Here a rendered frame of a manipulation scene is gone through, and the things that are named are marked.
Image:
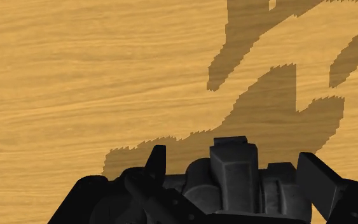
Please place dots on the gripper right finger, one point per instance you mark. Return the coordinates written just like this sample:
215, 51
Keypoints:
327, 186

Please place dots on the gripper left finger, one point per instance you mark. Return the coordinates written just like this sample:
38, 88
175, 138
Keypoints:
154, 192

